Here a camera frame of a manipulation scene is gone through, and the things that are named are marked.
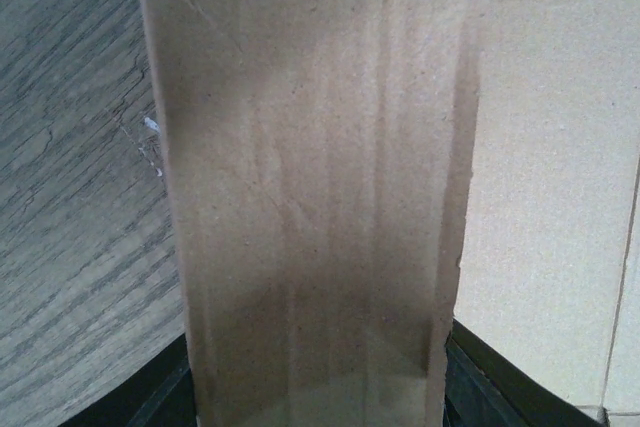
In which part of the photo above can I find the cardboard box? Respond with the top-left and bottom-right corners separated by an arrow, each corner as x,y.
141,0 -> 639,426

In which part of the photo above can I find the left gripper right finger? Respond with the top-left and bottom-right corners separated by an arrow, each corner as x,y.
442,320 -> 605,427

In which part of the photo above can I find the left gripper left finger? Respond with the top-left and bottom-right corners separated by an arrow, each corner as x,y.
62,336 -> 196,427

